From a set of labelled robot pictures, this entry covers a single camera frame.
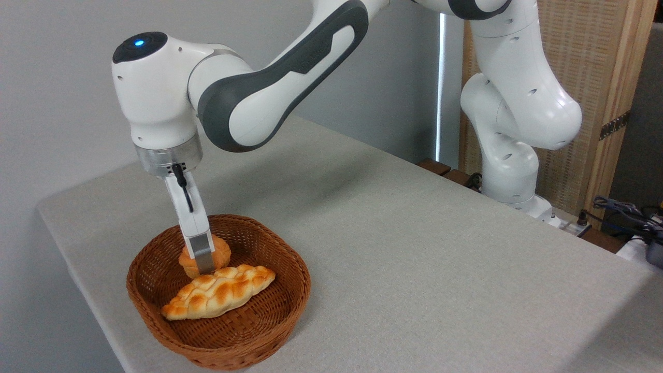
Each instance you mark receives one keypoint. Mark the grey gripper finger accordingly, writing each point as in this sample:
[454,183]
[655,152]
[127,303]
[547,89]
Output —
[203,254]

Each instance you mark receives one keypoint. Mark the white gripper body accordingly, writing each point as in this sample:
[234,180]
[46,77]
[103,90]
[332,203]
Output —
[189,207]

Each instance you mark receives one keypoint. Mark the round orange bread roll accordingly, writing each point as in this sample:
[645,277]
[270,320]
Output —
[222,253]

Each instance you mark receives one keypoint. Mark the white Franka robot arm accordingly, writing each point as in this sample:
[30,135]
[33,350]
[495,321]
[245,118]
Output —
[155,93]

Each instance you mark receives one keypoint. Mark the braided long bread loaf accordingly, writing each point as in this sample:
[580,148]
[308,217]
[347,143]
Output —
[217,292]

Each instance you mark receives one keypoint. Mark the brown wicker basket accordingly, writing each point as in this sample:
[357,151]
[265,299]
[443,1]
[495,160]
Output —
[233,336]

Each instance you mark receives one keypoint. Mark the brown wooden board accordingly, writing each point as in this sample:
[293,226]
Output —
[458,178]
[434,166]

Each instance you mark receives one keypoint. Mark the dark metal screen hinge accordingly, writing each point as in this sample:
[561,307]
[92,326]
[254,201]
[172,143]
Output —
[614,125]

